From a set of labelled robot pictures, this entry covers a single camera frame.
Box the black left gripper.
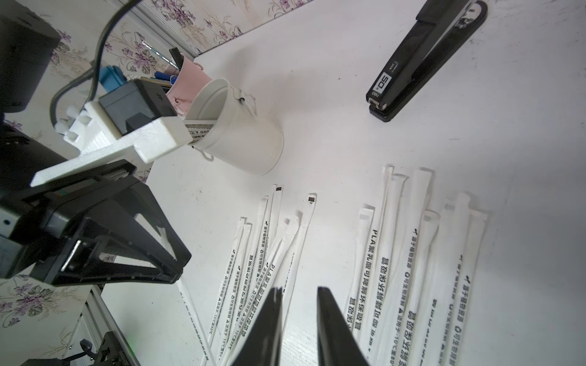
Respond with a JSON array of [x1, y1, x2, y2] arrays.
[[1, 160, 192, 286]]

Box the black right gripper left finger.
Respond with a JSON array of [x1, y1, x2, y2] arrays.
[[232, 288, 282, 366]]

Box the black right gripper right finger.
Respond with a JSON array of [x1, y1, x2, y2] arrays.
[[317, 287, 369, 366]]

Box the twelfth straw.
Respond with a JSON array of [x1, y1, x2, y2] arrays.
[[157, 227, 216, 365]]

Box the thirteenth straw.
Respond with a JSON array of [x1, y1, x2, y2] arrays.
[[420, 192, 488, 365]]

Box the eleventh straw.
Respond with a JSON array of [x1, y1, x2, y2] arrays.
[[282, 193, 317, 331]]

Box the bundle of wrapped straws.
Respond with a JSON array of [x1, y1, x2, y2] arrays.
[[184, 120, 216, 144]]

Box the white straw cup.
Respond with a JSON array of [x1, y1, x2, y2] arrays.
[[184, 79, 284, 175]]

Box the pink pen cup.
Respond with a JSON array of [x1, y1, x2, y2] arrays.
[[166, 58, 212, 117]]

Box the black stapler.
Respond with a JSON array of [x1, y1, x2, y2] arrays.
[[366, 0, 488, 122]]

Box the aluminium mounting rail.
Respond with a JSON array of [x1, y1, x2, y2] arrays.
[[64, 285, 139, 365]]

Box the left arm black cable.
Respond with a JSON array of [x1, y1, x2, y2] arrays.
[[49, 0, 143, 127]]

